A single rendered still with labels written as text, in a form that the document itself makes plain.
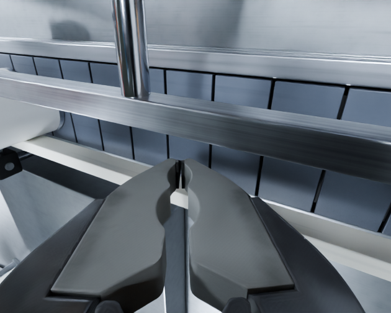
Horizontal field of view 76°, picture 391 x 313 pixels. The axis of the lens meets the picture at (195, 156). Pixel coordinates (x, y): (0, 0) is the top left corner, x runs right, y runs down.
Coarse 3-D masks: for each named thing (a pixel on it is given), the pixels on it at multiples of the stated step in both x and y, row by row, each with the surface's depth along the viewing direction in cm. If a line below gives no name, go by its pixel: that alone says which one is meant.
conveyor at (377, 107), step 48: (192, 96) 18; (240, 96) 16; (288, 96) 15; (336, 96) 14; (384, 96) 13; (96, 144) 25; (144, 144) 22; (192, 144) 19; (288, 192) 17; (336, 192) 16; (384, 192) 14
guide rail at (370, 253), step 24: (24, 144) 25; (48, 144) 24; (72, 144) 24; (96, 168) 21; (120, 168) 20; (144, 168) 20; (288, 216) 15; (312, 216) 15; (312, 240) 14; (336, 240) 13; (360, 240) 13; (384, 240) 14; (360, 264) 13; (384, 264) 12
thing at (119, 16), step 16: (112, 0) 8; (128, 0) 8; (144, 0) 9; (112, 16) 9; (128, 16) 9; (144, 16) 9; (128, 32) 9; (144, 32) 9; (128, 48) 9; (144, 48) 9; (128, 64) 9; (144, 64) 9; (128, 80) 9; (144, 80) 10; (128, 96) 10; (144, 96) 10
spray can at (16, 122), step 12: (0, 108) 21; (12, 108) 21; (24, 108) 22; (36, 108) 23; (48, 108) 24; (0, 120) 20; (12, 120) 21; (24, 120) 22; (36, 120) 23; (48, 120) 24; (60, 120) 25; (0, 132) 21; (12, 132) 21; (24, 132) 22; (36, 132) 24; (48, 132) 26; (0, 144) 21; (12, 144) 23
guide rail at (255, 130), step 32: (0, 96) 14; (32, 96) 13; (64, 96) 11; (96, 96) 10; (160, 96) 10; (160, 128) 10; (192, 128) 9; (224, 128) 8; (256, 128) 8; (288, 128) 7; (320, 128) 7; (352, 128) 7; (384, 128) 7; (288, 160) 8; (320, 160) 7; (352, 160) 7; (384, 160) 6
